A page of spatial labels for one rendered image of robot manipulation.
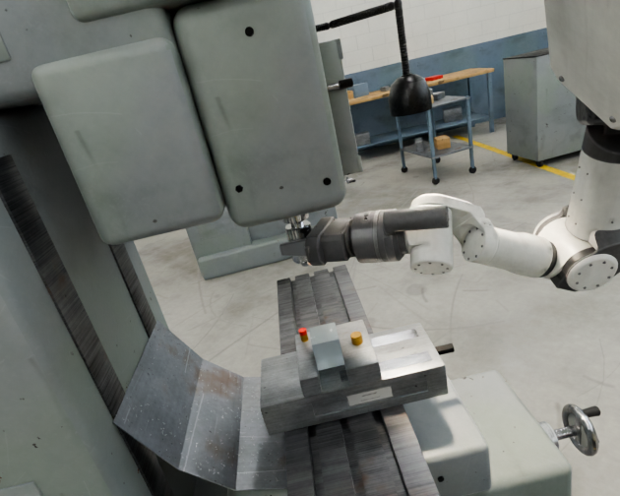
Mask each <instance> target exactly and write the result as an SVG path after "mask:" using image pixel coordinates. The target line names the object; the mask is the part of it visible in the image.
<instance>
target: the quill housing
mask: <svg viewBox="0 0 620 496"><path fill-rule="evenodd" d="M173 31H174V35H175V38H176V41H177V44H178V48H179V51H180V54H181V58H182V61H183V64H184V67H185V71H186V74H187V77H188V81H189V84H190V87H191V91H192V94H193V97H194V99H195V103H196V106H197V109H198V113H199V116H200V119H201V122H202V126H203V129H204V132H205V136H206V139H207V142H208V145H209V149H210V152H211V155H212V159H213V162H214V165H215V168H216V172H217V177H218V181H219V184H220V187H221V191H222V194H223V196H224V199H225V203H226V206H227V209H228V213H229V215H230V217H231V219H232V221H233V222H234V223H235V224H237V225H239V226H243V227H251V226H255V225H259V224H263V223H268V222H272V221H276V220H280V219H285V218H289V217H296V216H300V215H305V214H309V213H313V212H317V211H320V210H325V209H329V208H333V207H335V206H337V205H339V204H340V203H341V202H342V200H343V199H344V197H345V193H346V190H345V181H344V176H343V171H342V166H341V156H340V151H339V146H338V140H337V135H336V130H335V125H334V119H333V114H332V110H331V105H330V99H329V94H328V89H327V84H326V78H325V73H324V68H323V63H322V57H321V52H320V47H319V42H318V36H317V32H316V27H315V21H314V16H313V11H312V6H311V1H310V0H207V1H203V2H199V3H194V4H190V5H187V6H184V7H182V8H180V9H179V10H178V11H177V12H176V14H175V16H174V18H173Z"/></svg>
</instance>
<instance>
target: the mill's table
mask: <svg viewBox="0 0 620 496"><path fill-rule="evenodd" d="M277 285H278V305H279V342H280V355H282V354H286V353H291V352H295V351H296V343H295V335H299V332H298V331H299V329H301V328H306V330H307V332H310V331H309V328H313V327H317V326H321V325H326V324H330V323H333V322H335V324H336V325H341V324H345V323H349V322H353V321H358V320H363V322H364V324H365V327H366V330H367V333H368V335H370V334H374V333H373V331H372V328H371V326H370V323H369V321H368V319H367V316H366V314H365V311H364V309H363V306H362V304H361V301H360V299H359V297H358V294H357V292H356V289H355V287H354V284H353V282H352V279H351V277H350V274H349V272H348V270H347V267H346V265H341V266H337V267H333V271H332V272H329V271H328V269H324V270H321V271H317V272H314V276H313V277H309V274H304V275H300V276H296V277H295V280H293V281H291V280H290V278H287V279H280V280H277ZM284 439H285V458H286V477H287V496H440V494H439V492H438V489H437V487H436V484H435V482H434V480H433V477H432V475H431V472H430V470H429V467H428V465H427V462H426V460H425V459H424V456H423V454H422V451H421V449H420V446H419V444H418V441H417V439H416V437H415V434H414V432H413V429H412V427H411V424H410V422H409V419H408V417H407V414H406V412H405V410H404V407H403V405H402V404H401V405H397V406H392V407H388V408H384V409H379V410H375V411H371V412H367V413H362V414H358V415H355V416H350V417H346V418H342V419H338V420H333V421H329V422H325V423H321V424H316V425H312V426H308V427H303V428H299V429H295V430H291V431H286V432H284Z"/></svg>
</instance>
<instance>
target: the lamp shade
mask: <svg viewBox="0 0 620 496"><path fill-rule="evenodd" d="M389 107H390V114H391V116H393V117H399V116H407V115H412V114H417V113H421V112H424V111H427V110H430V109H432V99H431V91H430V89H429V87H428V85H427V83H426V81H425V79H424V78H422V77H420V76H418V75H416V74H412V73H410V74H408V75H402V76H401V77H399V78H397V79H396V80H395V81H394V82H393V83H392V84H391V87H390V93H389Z"/></svg>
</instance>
